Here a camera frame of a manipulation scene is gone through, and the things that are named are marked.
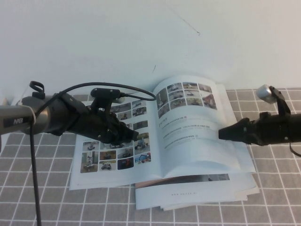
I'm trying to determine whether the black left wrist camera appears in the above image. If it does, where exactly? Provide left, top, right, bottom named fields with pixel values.
left=90, top=88, right=127, bottom=113

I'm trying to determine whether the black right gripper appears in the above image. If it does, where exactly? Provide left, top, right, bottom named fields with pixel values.
left=218, top=112, right=292, bottom=147

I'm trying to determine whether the white-paged book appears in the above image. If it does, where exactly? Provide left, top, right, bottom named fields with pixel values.
left=69, top=74, right=257, bottom=191

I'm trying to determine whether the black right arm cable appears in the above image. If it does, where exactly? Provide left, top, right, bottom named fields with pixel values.
left=288, top=142, right=301, bottom=157

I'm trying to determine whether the black left camera cable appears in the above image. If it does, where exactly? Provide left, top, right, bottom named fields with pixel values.
left=29, top=81, right=157, bottom=226

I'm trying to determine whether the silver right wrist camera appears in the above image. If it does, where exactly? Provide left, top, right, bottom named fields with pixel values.
left=256, top=84, right=292, bottom=116

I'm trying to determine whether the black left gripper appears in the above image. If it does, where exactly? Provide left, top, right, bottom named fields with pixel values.
left=77, top=105, right=139, bottom=145

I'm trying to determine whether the grey checked tablecloth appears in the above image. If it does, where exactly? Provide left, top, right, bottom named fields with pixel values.
left=0, top=87, right=301, bottom=226

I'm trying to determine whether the white booklet with web address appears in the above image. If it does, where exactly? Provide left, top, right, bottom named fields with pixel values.
left=134, top=173, right=236, bottom=210

